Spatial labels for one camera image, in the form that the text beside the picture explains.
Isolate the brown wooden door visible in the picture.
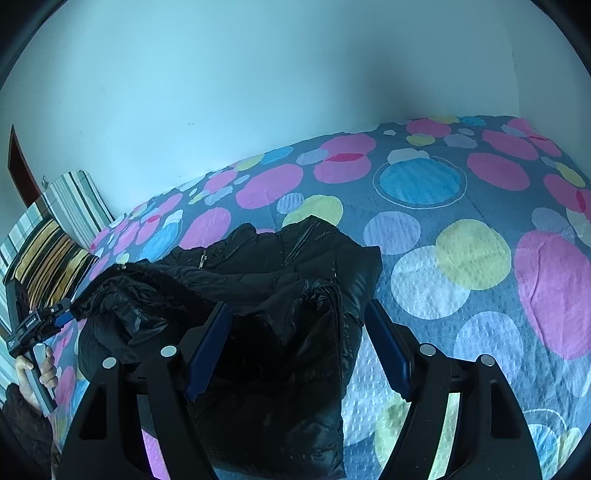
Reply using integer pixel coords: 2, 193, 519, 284
7, 124, 42, 208

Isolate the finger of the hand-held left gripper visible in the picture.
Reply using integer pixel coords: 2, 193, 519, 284
46, 298, 83, 334

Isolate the polka dot bedspread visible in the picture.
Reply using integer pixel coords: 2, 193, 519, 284
46, 115, 591, 480

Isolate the person's left hand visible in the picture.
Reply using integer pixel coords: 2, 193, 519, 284
15, 346, 59, 409

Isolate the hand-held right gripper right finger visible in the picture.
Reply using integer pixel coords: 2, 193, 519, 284
365, 299, 543, 480

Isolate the person's left forearm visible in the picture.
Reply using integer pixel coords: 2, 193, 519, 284
0, 383, 58, 480

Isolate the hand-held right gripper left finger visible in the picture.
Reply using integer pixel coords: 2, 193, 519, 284
64, 302, 232, 480

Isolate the striped brown pillow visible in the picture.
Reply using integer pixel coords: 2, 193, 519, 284
2, 219, 100, 333

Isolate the striped headboard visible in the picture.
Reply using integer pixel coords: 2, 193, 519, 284
0, 171, 116, 384

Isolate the black puffer jacket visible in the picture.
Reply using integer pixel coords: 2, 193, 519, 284
74, 215, 384, 480

